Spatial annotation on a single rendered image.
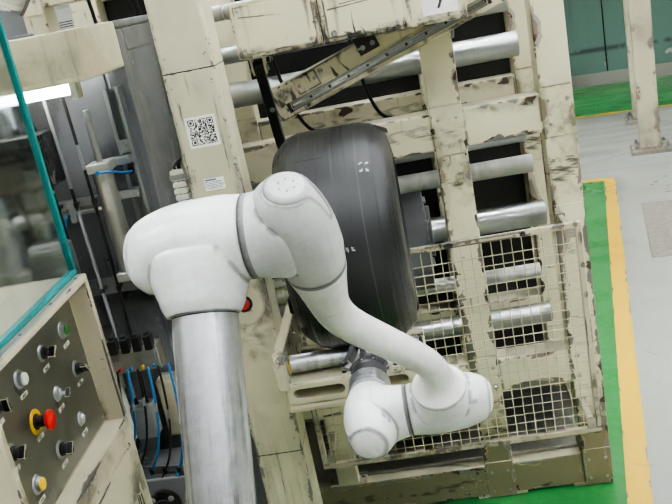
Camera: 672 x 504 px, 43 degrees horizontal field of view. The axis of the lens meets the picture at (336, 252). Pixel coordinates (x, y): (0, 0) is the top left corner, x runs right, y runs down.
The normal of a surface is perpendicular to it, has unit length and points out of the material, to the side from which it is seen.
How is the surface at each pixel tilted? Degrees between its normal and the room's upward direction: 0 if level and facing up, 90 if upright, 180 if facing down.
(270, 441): 90
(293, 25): 90
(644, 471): 0
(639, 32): 90
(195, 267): 69
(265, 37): 90
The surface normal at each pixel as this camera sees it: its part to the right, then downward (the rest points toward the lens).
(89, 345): -0.05, 0.31
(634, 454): -0.18, -0.94
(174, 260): -0.28, -0.04
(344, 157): -0.18, -0.62
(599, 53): -0.26, 0.34
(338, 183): -0.16, -0.40
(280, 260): 0.16, 0.69
